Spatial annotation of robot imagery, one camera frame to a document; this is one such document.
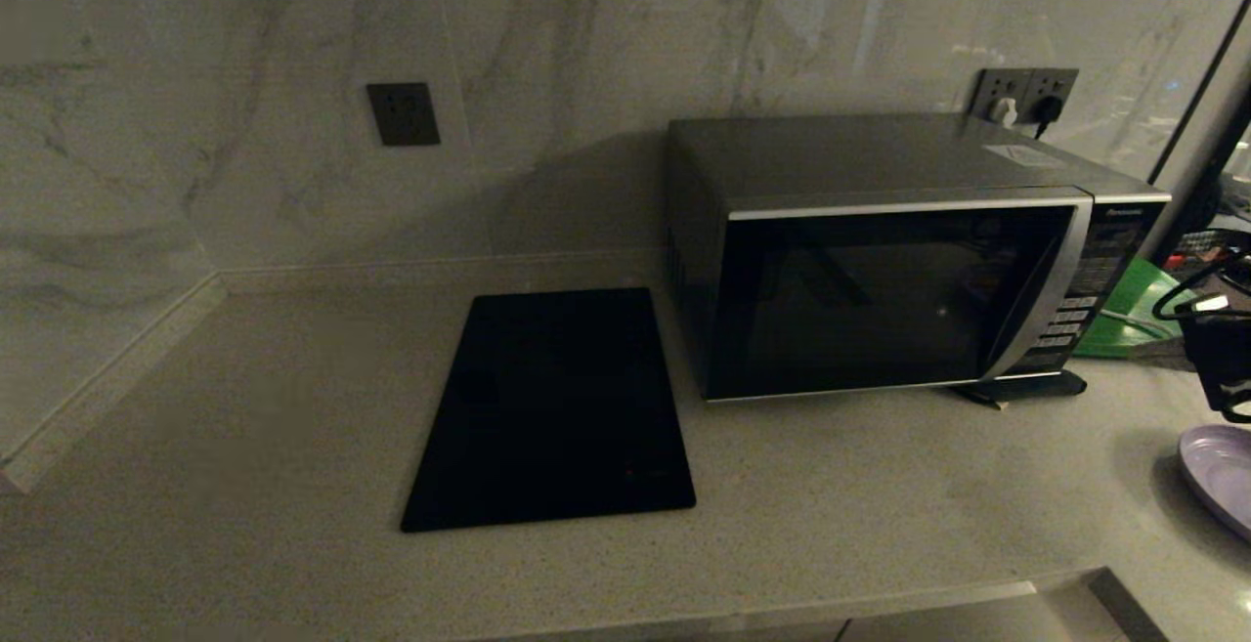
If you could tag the white power plug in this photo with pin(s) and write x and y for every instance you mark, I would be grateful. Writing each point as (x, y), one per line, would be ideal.
(1004, 112)

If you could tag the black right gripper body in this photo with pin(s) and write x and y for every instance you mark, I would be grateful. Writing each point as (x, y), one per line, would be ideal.
(1227, 359)

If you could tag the silver Panasonic microwave oven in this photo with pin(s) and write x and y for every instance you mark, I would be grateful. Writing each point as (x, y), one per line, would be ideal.
(860, 158)

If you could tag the black power plug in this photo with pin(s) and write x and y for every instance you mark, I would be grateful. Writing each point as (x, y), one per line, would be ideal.
(1048, 110)

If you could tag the black glass microwave door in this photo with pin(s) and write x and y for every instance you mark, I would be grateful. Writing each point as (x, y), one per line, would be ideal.
(860, 310)

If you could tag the dark pad under microwave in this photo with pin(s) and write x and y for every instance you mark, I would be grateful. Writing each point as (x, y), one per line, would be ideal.
(1036, 388)

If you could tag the grey double wall socket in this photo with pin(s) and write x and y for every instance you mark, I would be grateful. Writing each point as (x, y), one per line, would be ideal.
(1002, 86)

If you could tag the black glass induction cooktop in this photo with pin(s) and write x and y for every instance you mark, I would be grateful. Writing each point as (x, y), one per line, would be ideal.
(552, 417)

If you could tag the green cutting board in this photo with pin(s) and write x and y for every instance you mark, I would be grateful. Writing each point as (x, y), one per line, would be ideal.
(1134, 315)

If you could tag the light purple plate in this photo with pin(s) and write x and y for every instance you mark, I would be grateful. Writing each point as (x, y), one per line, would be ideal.
(1222, 476)

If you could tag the dark grey single wall socket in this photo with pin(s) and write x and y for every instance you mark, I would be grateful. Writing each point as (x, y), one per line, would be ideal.
(403, 114)

